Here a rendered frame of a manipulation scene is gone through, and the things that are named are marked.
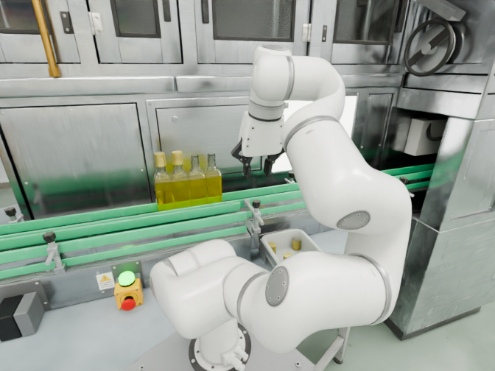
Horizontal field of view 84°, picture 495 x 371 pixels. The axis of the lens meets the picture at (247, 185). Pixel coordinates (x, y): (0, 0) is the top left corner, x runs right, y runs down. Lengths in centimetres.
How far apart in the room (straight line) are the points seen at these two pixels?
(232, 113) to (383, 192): 84
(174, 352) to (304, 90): 67
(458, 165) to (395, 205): 104
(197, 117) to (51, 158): 52
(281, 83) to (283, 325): 36
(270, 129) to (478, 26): 98
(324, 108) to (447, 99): 105
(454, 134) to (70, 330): 149
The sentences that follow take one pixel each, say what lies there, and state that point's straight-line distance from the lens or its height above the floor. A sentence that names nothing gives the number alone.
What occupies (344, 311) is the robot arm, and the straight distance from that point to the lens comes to 33.
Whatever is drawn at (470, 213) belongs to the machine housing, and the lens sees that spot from 161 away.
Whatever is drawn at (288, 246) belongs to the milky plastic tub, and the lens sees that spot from 111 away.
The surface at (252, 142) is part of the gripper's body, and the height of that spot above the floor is 127.
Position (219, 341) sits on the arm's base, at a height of 87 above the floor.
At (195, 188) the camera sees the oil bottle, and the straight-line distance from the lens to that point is 98.
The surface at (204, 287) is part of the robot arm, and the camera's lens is 44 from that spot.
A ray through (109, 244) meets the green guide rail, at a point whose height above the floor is 93.
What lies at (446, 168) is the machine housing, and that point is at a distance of 141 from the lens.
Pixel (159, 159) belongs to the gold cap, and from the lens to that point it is 94.
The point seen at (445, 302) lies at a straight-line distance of 193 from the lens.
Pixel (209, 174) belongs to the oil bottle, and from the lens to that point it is 97.
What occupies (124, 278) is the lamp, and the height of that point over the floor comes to 85.
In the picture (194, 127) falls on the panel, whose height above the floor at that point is 121.
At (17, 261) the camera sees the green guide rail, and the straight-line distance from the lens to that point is 101.
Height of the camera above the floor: 142
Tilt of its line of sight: 24 degrees down
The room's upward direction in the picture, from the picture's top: straight up
